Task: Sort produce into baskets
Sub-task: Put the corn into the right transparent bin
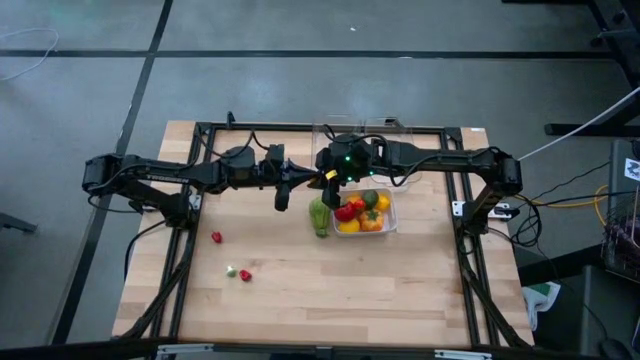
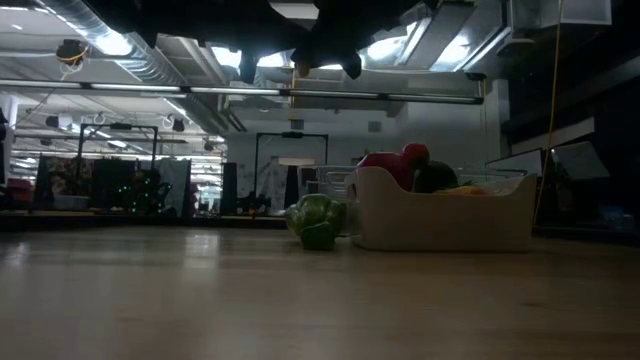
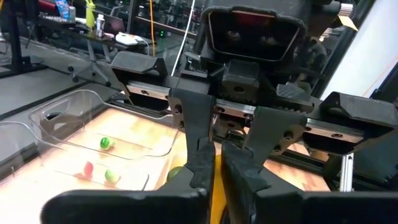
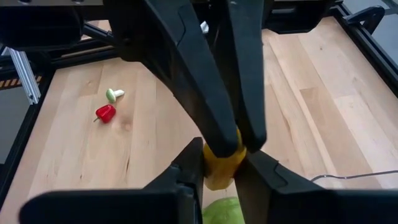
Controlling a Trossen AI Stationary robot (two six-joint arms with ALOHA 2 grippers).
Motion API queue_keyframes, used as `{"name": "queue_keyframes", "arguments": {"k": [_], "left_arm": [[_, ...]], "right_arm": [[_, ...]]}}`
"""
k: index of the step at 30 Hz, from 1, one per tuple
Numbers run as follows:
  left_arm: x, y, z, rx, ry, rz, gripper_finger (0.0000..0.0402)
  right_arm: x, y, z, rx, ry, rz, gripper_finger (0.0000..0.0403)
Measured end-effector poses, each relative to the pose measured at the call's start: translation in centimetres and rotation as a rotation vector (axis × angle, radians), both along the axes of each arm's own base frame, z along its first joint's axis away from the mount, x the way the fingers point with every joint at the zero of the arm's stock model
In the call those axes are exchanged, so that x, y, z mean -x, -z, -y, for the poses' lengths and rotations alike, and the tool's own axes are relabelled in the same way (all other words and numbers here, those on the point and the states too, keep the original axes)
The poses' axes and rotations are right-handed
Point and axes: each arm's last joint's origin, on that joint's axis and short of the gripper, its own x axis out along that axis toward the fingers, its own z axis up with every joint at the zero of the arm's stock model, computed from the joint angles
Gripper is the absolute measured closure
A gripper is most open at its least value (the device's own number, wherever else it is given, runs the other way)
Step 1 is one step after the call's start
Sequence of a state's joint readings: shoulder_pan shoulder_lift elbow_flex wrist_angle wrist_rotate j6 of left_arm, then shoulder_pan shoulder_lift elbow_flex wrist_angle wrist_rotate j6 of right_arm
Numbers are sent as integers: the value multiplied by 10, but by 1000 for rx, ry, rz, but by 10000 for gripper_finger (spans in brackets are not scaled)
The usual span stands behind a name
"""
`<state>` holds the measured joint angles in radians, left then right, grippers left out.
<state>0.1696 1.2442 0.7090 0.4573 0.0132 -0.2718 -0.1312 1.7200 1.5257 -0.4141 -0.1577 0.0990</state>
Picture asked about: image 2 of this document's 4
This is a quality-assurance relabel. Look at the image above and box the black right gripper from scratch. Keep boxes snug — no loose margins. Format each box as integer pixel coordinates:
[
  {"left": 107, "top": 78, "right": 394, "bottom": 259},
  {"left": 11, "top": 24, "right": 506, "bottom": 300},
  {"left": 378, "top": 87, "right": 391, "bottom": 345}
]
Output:
[{"left": 291, "top": 0, "right": 426, "bottom": 81}]

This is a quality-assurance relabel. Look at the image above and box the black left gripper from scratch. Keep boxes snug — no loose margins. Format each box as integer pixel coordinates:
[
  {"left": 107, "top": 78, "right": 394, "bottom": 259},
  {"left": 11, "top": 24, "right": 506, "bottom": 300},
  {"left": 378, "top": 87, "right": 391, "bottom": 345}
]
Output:
[{"left": 219, "top": 0, "right": 297, "bottom": 85}]

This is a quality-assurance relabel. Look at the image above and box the red toy tomato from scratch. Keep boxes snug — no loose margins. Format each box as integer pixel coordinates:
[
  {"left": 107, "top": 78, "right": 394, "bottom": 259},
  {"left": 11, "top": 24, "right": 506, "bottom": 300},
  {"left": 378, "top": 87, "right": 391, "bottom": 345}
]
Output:
[{"left": 357, "top": 152, "right": 415, "bottom": 194}]

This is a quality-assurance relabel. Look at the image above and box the dark green toy avocado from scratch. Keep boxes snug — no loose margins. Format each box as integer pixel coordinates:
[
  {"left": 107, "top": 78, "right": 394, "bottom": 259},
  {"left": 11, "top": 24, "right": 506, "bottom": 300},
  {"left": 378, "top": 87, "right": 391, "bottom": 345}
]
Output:
[{"left": 412, "top": 160, "right": 460, "bottom": 195}]

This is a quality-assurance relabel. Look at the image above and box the small green toy pepper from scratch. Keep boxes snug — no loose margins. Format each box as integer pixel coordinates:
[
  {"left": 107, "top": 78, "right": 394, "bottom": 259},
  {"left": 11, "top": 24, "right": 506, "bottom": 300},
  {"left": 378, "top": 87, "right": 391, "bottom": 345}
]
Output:
[{"left": 299, "top": 221, "right": 337, "bottom": 252}]

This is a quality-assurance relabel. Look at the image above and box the long grey overhead bar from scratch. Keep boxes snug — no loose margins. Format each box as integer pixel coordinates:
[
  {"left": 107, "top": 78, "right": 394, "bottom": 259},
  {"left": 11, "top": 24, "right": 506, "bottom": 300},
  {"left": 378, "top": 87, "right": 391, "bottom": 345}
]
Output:
[{"left": 0, "top": 78, "right": 485, "bottom": 106}]

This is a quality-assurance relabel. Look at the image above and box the clear plastic bin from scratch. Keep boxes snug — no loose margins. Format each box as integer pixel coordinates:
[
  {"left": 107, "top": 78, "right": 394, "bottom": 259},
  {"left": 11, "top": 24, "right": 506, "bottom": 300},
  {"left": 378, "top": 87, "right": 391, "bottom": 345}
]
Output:
[
  {"left": 457, "top": 167, "right": 529, "bottom": 184},
  {"left": 298, "top": 164, "right": 359, "bottom": 234}
]

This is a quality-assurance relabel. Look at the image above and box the large green toy bell pepper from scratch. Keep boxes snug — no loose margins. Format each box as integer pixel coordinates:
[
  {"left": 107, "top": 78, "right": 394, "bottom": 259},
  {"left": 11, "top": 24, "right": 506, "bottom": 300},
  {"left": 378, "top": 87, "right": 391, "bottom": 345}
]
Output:
[{"left": 285, "top": 193, "right": 347, "bottom": 236}]

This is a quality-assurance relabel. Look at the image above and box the white plastic basket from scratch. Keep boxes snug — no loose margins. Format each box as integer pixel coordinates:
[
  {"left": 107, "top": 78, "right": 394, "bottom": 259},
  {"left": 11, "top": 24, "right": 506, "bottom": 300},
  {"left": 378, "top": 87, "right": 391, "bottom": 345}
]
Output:
[{"left": 349, "top": 166, "right": 539, "bottom": 253}]

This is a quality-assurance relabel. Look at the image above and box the black metal frame rack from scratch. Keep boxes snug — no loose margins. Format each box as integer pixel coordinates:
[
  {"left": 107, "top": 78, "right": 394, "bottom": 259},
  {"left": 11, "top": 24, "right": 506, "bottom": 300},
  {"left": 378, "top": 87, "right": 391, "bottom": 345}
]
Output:
[
  {"left": 253, "top": 131, "right": 330, "bottom": 201},
  {"left": 77, "top": 122, "right": 160, "bottom": 201}
]

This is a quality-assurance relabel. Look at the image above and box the ribbed silver ceiling duct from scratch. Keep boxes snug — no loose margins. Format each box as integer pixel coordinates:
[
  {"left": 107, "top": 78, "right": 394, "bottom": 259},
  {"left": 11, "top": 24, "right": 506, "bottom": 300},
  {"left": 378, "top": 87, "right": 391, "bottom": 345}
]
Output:
[{"left": 42, "top": 0, "right": 187, "bottom": 86}]

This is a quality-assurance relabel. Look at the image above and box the black ceiling device yellow cable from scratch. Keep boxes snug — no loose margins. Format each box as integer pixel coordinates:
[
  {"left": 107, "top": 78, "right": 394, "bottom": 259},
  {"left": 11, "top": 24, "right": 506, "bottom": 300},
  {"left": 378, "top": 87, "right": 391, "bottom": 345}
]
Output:
[{"left": 54, "top": 38, "right": 91, "bottom": 66}]

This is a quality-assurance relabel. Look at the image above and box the hanging yellow cable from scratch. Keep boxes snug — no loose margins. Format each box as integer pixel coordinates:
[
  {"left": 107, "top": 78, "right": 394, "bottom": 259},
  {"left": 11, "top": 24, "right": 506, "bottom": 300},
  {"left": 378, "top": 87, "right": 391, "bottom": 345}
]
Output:
[{"left": 532, "top": 0, "right": 564, "bottom": 224}]

